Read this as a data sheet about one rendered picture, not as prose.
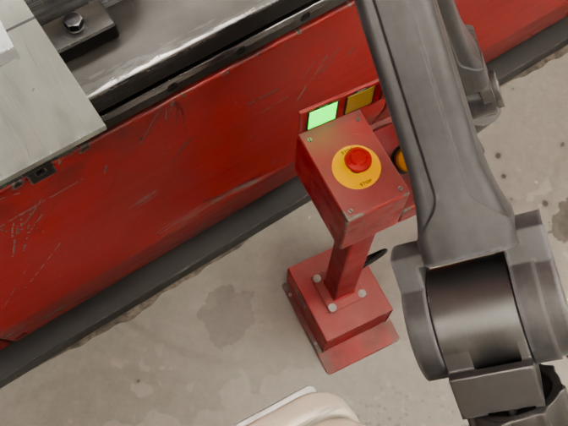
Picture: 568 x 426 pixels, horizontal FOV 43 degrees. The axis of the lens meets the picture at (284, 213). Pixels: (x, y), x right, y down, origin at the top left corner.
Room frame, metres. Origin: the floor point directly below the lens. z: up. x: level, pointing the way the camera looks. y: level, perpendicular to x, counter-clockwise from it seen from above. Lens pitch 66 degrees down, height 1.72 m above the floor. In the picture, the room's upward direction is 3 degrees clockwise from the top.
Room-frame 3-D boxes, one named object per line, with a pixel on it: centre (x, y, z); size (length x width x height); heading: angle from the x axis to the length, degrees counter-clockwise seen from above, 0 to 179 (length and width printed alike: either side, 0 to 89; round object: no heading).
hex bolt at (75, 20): (0.62, 0.30, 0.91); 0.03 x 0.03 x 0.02
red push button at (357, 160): (0.49, -0.10, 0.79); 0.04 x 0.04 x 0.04
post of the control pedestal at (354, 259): (0.52, -0.14, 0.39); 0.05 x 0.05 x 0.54; 29
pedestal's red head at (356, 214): (0.52, -0.14, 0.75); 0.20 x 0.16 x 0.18; 119
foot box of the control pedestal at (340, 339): (0.50, -0.15, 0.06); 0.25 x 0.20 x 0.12; 29
